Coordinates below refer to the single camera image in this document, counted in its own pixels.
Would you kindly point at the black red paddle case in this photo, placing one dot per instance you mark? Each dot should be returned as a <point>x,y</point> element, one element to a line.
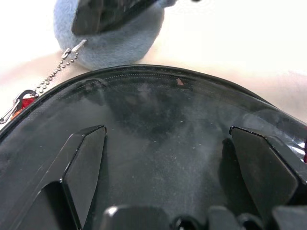
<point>163,134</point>

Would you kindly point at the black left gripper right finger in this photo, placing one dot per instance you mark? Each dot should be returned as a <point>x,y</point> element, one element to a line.
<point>266,167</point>

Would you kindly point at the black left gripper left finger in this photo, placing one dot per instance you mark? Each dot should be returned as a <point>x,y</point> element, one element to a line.
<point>81,163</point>

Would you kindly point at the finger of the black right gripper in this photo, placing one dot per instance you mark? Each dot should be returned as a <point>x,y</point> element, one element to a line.
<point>96,16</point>

